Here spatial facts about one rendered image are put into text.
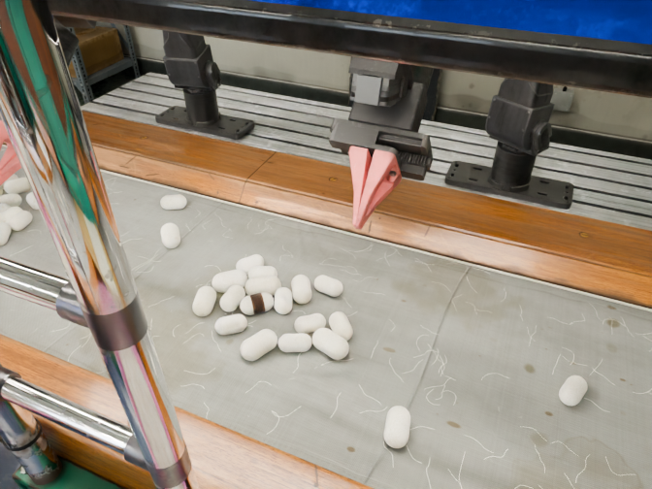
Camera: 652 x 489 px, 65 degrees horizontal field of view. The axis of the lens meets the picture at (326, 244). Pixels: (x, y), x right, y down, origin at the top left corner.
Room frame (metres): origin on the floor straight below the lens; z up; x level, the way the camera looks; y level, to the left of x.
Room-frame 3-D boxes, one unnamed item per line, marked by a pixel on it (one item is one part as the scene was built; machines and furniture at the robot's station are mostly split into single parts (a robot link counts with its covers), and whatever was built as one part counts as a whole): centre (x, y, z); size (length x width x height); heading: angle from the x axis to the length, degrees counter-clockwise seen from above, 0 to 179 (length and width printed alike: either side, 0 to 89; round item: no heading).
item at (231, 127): (0.97, 0.25, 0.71); 0.20 x 0.07 x 0.08; 66
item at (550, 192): (0.73, -0.30, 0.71); 0.20 x 0.07 x 0.08; 66
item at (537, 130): (0.72, -0.30, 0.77); 0.09 x 0.06 x 0.06; 39
